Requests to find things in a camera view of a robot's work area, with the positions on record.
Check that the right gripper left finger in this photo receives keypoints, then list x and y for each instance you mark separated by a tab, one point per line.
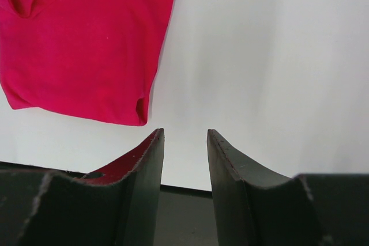
113	205

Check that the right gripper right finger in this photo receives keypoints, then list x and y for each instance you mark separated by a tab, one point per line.
254	205

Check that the magenta t shirt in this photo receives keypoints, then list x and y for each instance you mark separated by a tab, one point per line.
93	59

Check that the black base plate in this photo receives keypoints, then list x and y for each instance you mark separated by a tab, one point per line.
184	217

